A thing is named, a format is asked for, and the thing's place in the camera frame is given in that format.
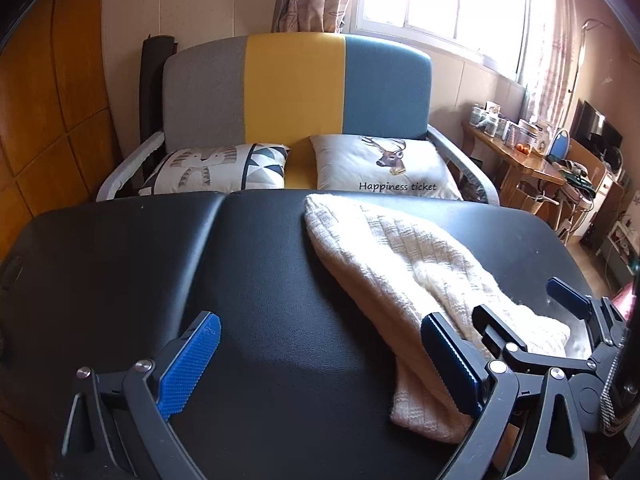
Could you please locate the blue backed chair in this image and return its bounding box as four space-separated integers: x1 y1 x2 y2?
550 129 573 161

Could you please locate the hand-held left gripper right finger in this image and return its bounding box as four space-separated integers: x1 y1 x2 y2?
420 312 593 480

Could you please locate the white deer print pillow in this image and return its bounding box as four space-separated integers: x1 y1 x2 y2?
309 134 463 201

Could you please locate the grey triangle print pillow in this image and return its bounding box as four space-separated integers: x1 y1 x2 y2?
139 143 291 196

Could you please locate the orange wooden wardrobe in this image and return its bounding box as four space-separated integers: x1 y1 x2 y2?
0 0 123 271

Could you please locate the clear glass jar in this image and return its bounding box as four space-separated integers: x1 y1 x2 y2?
472 102 501 136

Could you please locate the thin floor lamp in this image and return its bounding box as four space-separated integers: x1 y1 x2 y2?
565 17 603 111

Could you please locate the wooden side desk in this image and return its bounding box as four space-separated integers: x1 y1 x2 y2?
460 120 568 211

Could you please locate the sheer pink curtain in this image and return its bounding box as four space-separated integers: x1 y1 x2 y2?
520 0 586 131

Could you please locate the cream knitted sweater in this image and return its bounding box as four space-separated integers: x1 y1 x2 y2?
304 193 572 445

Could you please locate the pile of green clothes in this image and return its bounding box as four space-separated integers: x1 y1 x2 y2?
547 157 601 193

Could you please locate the black monitor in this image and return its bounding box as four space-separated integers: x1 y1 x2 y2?
570 100 623 153

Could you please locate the small white fan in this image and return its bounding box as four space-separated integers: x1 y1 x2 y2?
605 146 626 181

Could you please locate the grey yellow blue sofa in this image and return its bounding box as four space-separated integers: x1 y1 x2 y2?
96 31 501 206

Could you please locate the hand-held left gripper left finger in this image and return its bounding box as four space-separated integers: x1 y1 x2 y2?
60 310 223 480

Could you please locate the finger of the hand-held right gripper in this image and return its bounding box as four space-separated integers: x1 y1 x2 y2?
471 304 593 373
546 276 628 361

